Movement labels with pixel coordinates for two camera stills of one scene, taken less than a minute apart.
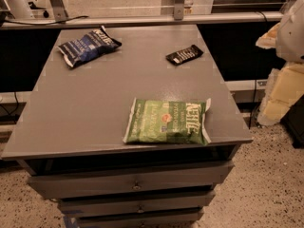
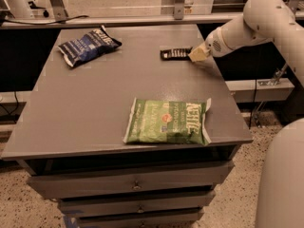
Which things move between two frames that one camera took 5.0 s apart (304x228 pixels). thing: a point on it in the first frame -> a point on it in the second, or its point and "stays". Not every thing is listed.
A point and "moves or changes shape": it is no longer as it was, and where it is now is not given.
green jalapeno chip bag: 160,121 stays
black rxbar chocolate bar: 183,55 moves or changes shape
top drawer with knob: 130,180 stays
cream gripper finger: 268,41 -> 199,52
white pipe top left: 15,1 stays
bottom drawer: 162,219 stays
